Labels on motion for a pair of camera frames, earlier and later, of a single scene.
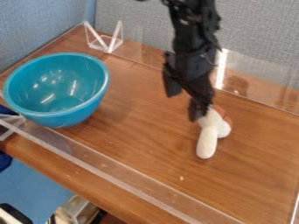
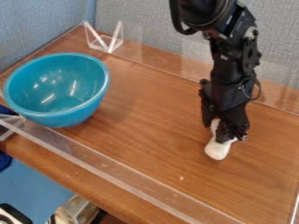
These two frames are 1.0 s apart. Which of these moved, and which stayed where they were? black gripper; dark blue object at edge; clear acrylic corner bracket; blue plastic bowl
Moved: black gripper
Stayed: dark blue object at edge; clear acrylic corner bracket; blue plastic bowl
